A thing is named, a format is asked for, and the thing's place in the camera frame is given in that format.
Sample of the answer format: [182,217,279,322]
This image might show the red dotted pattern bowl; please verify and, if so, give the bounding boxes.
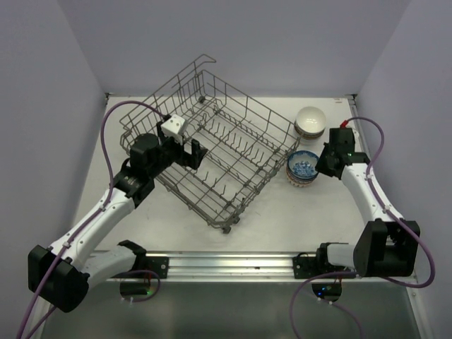
[294,122,325,140]

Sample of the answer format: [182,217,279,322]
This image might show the grey wire dish rack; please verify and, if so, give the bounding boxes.
[119,54,302,234]

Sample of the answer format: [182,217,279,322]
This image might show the aluminium mounting rail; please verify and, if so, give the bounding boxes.
[49,250,414,283]

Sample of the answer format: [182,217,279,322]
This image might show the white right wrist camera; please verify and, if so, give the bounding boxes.
[340,120,359,138]

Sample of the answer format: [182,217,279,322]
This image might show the blue floral white bowl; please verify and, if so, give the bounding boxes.
[287,150,319,180]

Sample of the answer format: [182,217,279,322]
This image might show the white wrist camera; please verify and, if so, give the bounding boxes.
[340,120,359,138]
[161,115,187,145]

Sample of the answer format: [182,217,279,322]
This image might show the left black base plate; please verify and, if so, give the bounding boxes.
[132,256,170,279]

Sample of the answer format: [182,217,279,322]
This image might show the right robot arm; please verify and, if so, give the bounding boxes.
[314,127,420,278]

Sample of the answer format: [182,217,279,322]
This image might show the red lattice bowl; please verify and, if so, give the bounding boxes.
[286,160,319,180]

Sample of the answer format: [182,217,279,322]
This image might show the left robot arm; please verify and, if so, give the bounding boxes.
[28,115,208,313]

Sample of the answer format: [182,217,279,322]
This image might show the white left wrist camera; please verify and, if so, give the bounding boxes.
[161,115,187,145]

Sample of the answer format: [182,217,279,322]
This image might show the blue zigzag bowl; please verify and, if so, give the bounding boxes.
[285,169,316,187]

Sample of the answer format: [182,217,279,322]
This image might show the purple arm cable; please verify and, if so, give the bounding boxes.
[13,100,170,339]
[291,117,436,339]

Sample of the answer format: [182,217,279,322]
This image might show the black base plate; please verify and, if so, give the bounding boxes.
[292,252,351,279]
[132,256,170,279]

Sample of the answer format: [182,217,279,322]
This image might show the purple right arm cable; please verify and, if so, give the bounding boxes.
[291,117,436,339]

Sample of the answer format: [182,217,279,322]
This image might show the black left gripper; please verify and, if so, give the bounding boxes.
[148,121,206,178]

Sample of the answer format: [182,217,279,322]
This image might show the plain white bowl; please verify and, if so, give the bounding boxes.
[298,136,319,145]

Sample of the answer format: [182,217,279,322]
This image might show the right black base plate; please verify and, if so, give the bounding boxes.
[292,252,351,279]

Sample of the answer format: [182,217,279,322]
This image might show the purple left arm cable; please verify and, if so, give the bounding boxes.
[13,100,170,339]

